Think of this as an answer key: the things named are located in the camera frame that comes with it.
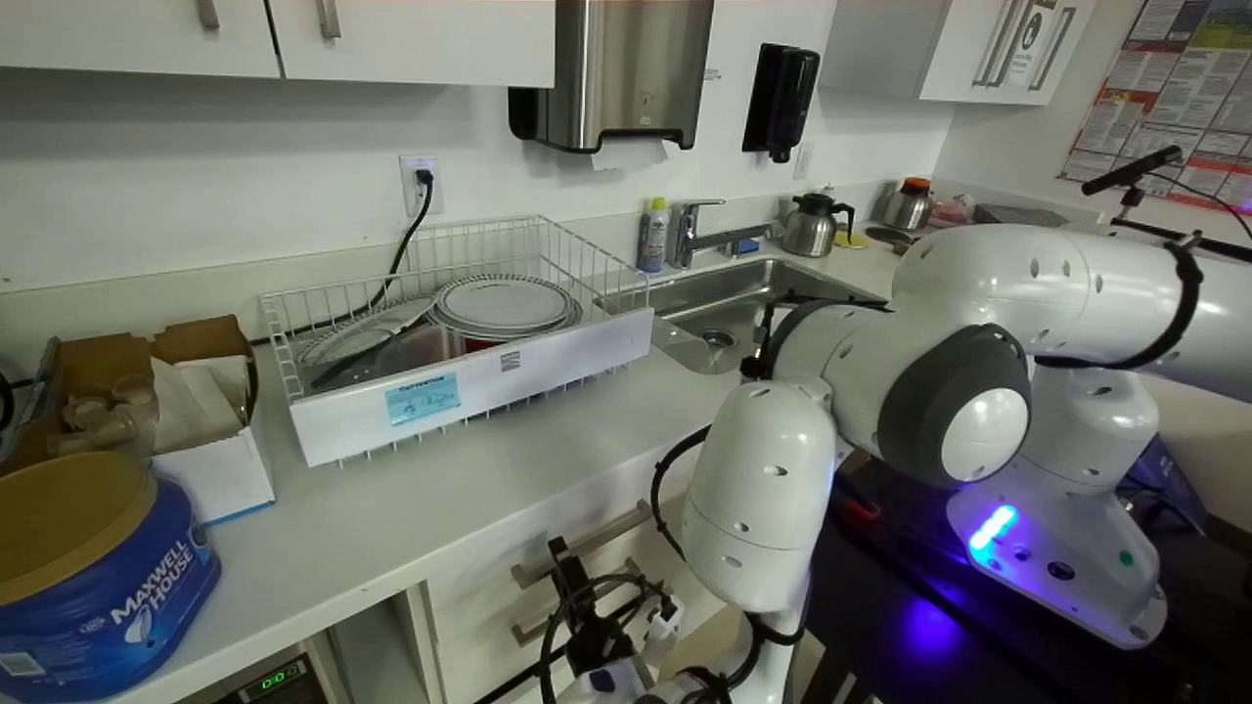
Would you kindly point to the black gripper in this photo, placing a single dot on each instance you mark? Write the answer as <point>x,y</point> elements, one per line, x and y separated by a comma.
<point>613,622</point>

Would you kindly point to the white drawer with wooden interior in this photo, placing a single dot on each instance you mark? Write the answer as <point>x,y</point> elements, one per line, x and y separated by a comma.
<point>472,571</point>

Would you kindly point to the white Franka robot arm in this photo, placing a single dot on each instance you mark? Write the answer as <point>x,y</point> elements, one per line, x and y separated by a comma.
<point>1042,299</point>

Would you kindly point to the stainless steel sink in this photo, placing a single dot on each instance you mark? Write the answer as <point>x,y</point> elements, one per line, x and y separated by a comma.
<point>705,314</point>

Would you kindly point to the clear glass dish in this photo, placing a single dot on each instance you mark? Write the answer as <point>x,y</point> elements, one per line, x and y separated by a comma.
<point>364,351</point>

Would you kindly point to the black appliance green display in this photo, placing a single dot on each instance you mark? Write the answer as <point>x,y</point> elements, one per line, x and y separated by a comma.
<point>277,683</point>

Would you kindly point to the soap bottle with yellow cap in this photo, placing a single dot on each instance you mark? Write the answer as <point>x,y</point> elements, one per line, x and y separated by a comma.
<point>651,240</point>

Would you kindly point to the chrome faucet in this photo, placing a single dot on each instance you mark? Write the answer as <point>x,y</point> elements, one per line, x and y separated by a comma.
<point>684,237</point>

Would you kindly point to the black robot table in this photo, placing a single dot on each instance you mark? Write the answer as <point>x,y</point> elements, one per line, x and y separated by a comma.
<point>912,640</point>

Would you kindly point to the white flat box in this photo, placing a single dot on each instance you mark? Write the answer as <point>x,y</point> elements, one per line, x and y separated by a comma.
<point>217,480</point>

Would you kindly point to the blue Maxwell House coffee can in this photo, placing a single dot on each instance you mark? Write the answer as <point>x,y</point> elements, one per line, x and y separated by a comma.
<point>119,628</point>

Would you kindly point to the steel jar red lid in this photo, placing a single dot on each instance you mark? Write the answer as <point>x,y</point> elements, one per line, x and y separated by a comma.
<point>904,214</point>

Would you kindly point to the steel paper towel dispenser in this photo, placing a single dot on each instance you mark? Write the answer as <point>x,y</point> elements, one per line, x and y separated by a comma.
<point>628,65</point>

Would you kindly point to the brown cardboard box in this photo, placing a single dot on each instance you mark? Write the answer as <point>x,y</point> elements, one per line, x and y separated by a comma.
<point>101,377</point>

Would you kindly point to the white upper cabinet door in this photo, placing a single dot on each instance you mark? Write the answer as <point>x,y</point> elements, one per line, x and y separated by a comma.
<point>432,39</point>
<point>102,34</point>

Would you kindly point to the white sign black figure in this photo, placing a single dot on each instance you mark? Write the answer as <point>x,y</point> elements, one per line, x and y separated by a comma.
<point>1003,51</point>

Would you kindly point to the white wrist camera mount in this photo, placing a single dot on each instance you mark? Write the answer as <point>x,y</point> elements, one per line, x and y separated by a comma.
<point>625,683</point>

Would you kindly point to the white wall outlet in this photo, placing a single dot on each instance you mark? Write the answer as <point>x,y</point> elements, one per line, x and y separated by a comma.
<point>408,196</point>

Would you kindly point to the black wall soap dispenser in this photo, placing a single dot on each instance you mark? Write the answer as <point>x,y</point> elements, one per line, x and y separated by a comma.
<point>780,99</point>

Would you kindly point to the black camera stand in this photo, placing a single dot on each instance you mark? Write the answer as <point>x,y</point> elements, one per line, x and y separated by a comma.
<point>1134,171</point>

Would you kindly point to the red and white wall poster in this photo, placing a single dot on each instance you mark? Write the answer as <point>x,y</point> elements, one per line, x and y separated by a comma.
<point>1174,119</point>

